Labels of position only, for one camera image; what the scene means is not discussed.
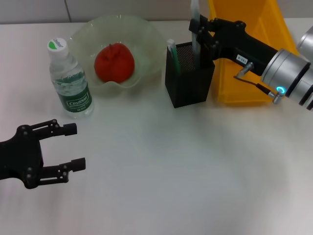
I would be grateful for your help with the black mesh pen holder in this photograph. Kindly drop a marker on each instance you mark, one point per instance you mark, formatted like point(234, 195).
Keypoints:
point(188, 85)

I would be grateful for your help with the yellow plastic bin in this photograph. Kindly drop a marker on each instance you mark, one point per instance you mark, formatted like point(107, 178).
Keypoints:
point(269, 24)

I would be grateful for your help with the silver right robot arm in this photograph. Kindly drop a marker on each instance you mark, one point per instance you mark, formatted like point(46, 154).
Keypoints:
point(288, 71)

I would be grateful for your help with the green glass fruit plate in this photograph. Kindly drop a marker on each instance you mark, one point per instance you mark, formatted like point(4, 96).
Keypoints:
point(146, 44)

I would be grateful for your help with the clear green-label water bottle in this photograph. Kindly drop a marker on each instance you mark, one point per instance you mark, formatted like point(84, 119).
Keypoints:
point(73, 85)

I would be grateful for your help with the grey marker pen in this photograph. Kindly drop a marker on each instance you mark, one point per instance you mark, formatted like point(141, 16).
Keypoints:
point(195, 9)

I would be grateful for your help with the green utility knife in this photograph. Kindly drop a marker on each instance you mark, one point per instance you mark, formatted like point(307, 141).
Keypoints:
point(172, 51)

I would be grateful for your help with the orange toy fruit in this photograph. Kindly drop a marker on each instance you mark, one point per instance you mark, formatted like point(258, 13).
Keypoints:
point(115, 66)

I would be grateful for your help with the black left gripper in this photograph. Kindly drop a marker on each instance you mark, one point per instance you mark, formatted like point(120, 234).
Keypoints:
point(22, 156)

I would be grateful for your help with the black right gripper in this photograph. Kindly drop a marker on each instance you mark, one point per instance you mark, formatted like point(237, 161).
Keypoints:
point(239, 41)

